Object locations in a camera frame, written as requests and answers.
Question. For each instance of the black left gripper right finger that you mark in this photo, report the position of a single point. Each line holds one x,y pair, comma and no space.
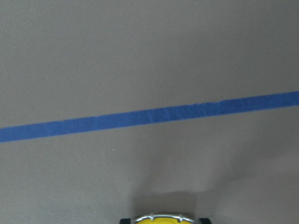
204,220

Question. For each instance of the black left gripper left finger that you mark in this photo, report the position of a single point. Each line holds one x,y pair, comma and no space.
127,221

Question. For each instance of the yellow beetle toy car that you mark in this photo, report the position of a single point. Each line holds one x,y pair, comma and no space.
160,218

